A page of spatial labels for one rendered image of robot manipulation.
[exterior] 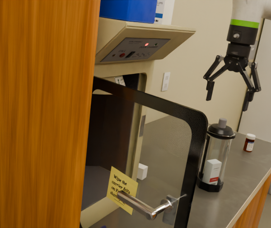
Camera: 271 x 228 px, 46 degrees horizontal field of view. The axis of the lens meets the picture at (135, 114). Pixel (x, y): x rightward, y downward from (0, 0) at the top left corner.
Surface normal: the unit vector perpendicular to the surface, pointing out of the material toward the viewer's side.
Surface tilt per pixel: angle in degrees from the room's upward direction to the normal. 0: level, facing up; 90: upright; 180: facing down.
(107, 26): 90
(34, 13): 90
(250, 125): 90
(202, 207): 0
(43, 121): 90
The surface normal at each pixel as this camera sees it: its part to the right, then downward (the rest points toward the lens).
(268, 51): -0.57, 0.17
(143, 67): 0.81, 0.27
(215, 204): 0.13, -0.95
